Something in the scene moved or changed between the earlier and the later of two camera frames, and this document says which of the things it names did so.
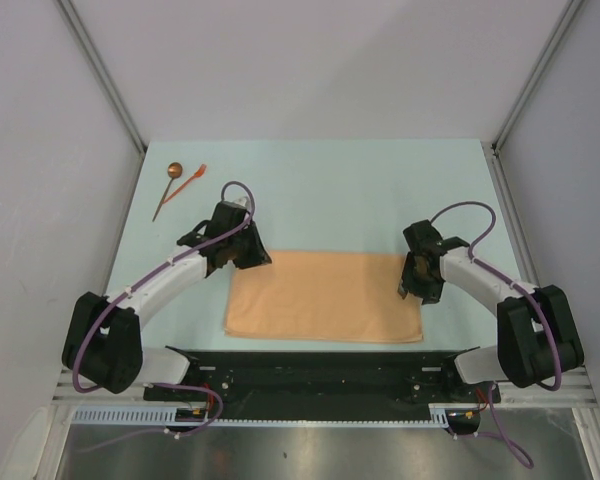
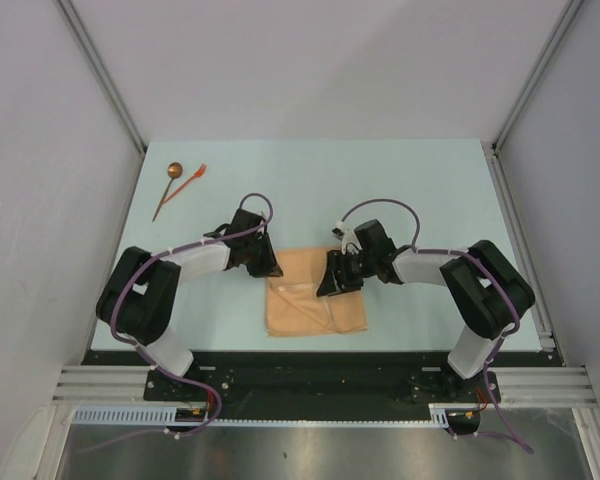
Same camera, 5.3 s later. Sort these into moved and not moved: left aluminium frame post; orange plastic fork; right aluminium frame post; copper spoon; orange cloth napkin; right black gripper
Moved: right black gripper; orange cloth napkin
Not moved: orange plastic fork; left aluminium frame post; copper spoon; right aluminium frame post
